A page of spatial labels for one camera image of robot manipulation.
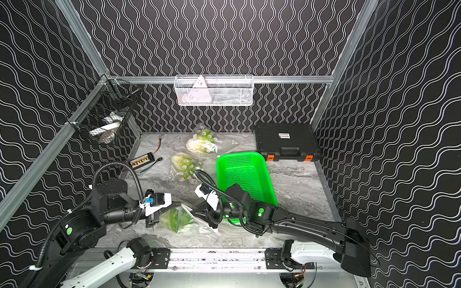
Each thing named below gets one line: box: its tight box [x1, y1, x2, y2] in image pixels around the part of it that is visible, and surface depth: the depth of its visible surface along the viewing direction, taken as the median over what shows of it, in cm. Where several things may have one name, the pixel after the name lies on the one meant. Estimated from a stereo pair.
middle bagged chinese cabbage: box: [170, 152, 204, 185], surface depth 97 cm
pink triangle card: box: [181, 75, 212, 104], surface depth 92 cm
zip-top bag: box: [156, 203, 223, 249], surface depth 81 cm
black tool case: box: [255, 123, 322, 162], surface depth 109 cm
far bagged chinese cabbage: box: [186, 123, 241, 156], surface depth 109 cm
